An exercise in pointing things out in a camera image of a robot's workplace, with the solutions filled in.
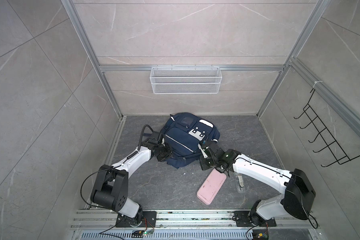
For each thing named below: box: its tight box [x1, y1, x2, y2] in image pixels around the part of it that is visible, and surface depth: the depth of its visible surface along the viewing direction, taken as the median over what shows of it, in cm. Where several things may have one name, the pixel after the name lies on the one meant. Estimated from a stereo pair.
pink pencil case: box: [196, 168, 227, 206], surface depth 83 cm
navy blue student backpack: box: [160, 112, 221, 169], surface depth 103 cm
